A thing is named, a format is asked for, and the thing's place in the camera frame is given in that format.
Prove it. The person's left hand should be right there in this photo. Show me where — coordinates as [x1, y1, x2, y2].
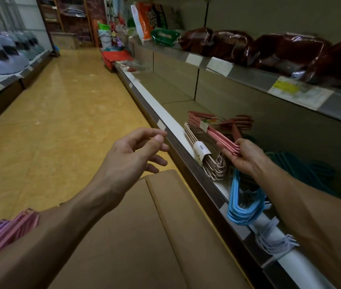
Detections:
[89, 128, 170, 208]

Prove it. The person's right hand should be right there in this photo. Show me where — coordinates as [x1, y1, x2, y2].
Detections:
[217, 138, 275, 178]

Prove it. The pink hanger bundle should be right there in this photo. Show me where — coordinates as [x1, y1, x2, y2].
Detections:
[0, 208, 41, 259]
[187, 110, 254, 156]

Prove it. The rose gold metal hanger bundle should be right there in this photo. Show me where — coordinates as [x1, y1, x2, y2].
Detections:
[184, 122, 227, 181]

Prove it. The light blue hanger bundle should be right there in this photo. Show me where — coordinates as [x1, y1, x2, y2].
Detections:
[227, 152, 337, 226]

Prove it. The grey store shelf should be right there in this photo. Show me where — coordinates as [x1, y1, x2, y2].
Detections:
[115, 0, 341, 289]

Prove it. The white display rack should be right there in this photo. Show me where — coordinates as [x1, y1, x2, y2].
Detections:
[0, 0, 54, 136]

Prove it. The person's right forearm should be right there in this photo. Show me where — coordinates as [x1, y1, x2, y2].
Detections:
[254, 164, 341, 289]

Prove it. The person's left forearm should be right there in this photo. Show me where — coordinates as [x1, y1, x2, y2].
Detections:
[0, 183, 114, 289]

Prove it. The flattened brown cardboard box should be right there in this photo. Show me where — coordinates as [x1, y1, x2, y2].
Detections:
[49, 170, 252, 289]

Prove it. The clear wrapped packet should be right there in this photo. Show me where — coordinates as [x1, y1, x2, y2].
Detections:
[119, 61, 146, 73]

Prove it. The row of brown wrapped packets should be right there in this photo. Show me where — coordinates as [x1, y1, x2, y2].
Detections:
[178, 26, 341, 88]

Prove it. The white bucket stack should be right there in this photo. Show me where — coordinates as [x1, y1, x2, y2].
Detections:
[97, 22, 112, 49]

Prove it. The green plastic basket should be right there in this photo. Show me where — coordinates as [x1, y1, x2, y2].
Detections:
[151, 28, 181, 47]

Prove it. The pile of colourful small goods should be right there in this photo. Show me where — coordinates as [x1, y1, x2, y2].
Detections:
[110, 14, 135, 49]

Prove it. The small brown cardboard box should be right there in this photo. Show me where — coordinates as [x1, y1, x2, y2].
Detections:
[50, 32, 80, 51]

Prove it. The orange printed bag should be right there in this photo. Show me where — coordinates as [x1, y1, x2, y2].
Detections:
[130, 1, 168, 43]

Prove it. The row of grey dustpan sets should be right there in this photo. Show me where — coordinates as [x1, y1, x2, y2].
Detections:
[0, 30, 45, 76]

